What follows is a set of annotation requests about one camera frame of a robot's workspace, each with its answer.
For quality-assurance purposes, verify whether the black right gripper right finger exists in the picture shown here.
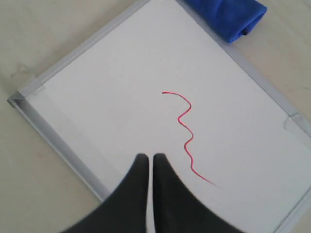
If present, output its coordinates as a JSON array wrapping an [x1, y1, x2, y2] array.
[[153, 153, 241, 233]]

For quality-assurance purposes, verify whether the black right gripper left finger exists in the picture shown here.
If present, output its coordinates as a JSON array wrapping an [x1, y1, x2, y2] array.
[[63, 153, 149, 233]]

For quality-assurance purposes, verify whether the blue cloth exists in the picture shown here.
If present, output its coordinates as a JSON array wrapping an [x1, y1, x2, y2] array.
[[185, 0, 267, 43]]

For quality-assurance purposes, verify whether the white board with metal frame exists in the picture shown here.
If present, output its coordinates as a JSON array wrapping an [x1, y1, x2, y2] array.
[[8, 0, 311, 233]]

